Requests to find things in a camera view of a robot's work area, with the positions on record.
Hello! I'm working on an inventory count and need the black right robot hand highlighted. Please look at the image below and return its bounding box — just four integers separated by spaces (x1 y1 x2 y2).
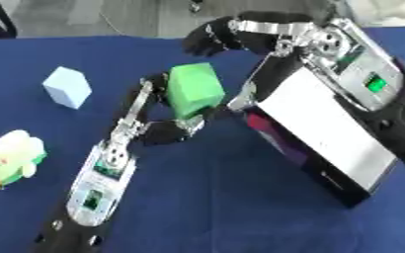
180 11 329 112

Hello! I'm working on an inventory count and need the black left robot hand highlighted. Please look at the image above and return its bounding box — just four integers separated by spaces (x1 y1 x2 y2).
107 72 230 148

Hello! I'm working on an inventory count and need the green block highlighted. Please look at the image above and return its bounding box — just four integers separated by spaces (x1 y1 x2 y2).
164 62 229 121

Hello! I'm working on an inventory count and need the black box with white inside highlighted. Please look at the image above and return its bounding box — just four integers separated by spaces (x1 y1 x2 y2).
242 67 402 210

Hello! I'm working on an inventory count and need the light blue block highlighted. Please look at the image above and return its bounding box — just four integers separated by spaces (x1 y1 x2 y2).
41 65 94 111

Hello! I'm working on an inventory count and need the pale yellow soft toy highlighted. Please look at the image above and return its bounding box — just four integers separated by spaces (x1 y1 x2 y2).
0 128 49 192

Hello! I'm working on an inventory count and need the black chair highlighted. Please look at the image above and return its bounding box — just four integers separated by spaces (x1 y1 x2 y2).
0 0 20 40

